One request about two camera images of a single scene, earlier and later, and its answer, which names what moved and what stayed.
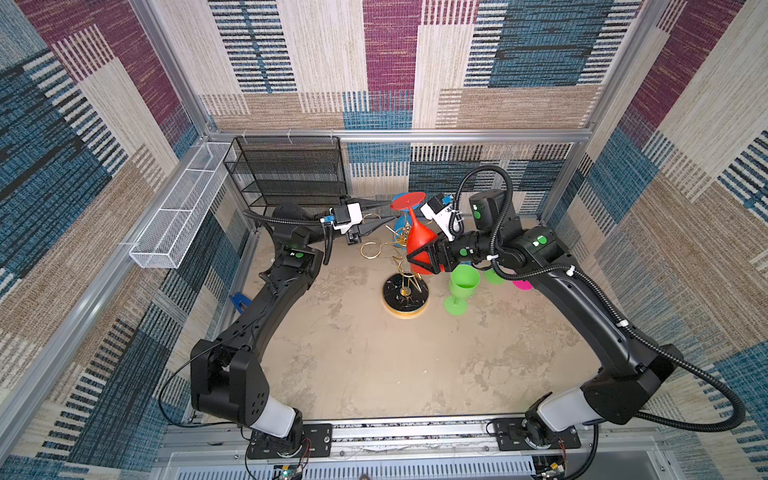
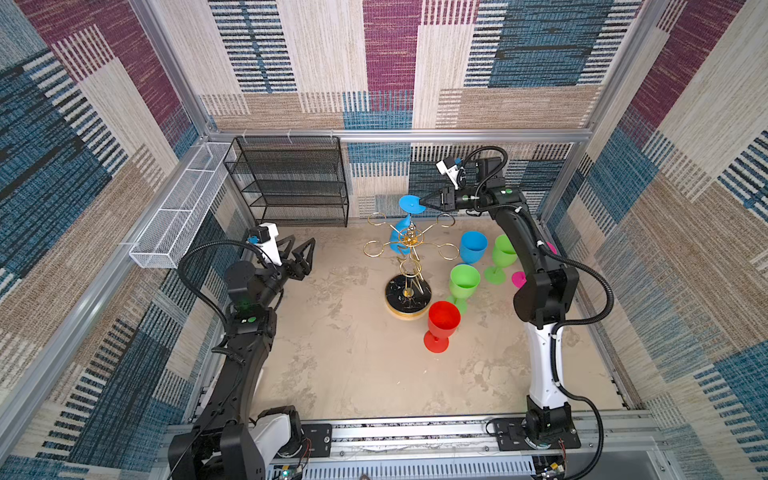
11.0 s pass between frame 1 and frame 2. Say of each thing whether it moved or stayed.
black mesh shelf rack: stayed
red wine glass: moved
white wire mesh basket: stayed
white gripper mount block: moved
